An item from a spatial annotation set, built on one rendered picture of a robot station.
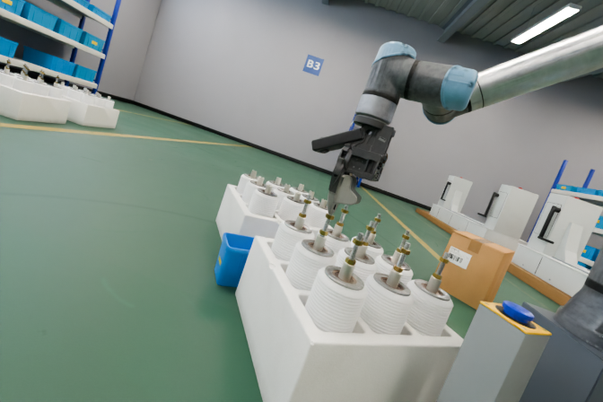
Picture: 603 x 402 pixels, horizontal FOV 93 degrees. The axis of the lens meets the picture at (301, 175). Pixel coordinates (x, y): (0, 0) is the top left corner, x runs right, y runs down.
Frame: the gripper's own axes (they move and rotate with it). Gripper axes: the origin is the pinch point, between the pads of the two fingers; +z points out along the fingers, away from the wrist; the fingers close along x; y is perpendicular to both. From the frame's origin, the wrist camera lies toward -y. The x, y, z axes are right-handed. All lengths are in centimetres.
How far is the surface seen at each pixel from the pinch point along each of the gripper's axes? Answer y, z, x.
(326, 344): 11.9, 16.9, -16.4
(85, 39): -538, -55, 199
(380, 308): 16.9, 13.2, -3.4
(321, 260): 3.4, 10.3, -3.7
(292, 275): -1.1, 15.7, -4.4
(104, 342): -23.1, 34.7, -25.8
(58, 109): -233, 24, 52
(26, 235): -67, 35, -22
